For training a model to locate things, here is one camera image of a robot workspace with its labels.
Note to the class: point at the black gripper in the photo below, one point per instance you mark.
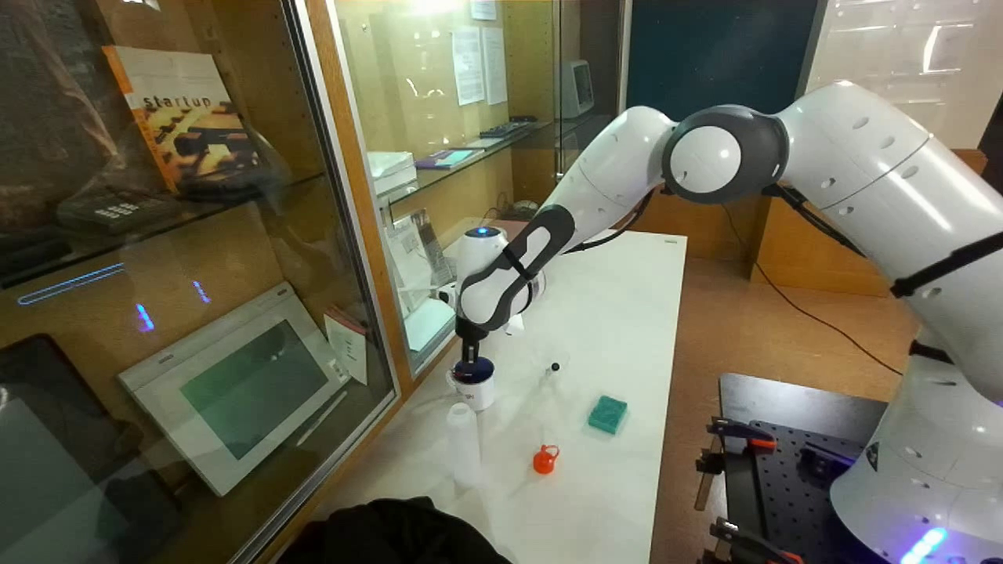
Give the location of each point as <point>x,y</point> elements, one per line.
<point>471,336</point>

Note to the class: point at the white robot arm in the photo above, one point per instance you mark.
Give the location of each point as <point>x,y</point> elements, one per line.
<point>924,487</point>

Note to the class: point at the white cup blue inside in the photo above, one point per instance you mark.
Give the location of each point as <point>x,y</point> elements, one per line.
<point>473,384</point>

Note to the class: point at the clear plastic cup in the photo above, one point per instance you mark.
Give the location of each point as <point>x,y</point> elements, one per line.
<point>547,403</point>

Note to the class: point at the white plastic bottle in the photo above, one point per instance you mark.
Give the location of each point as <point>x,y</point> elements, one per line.
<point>465,443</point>

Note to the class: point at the orange small funnel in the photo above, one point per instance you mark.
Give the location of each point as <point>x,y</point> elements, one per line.
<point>547,460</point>

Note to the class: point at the green sponge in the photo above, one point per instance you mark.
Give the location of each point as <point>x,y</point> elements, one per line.
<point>605,415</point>

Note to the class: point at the black cloth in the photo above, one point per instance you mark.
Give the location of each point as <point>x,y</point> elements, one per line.
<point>392,531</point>

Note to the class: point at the black perforated breadboard table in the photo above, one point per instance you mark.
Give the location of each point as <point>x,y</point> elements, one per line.
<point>777,504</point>

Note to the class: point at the yellow patterned book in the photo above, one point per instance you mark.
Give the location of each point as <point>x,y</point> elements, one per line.
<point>186,117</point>

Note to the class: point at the red handled clamp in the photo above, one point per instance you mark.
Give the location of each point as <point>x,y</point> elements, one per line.
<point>754,437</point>

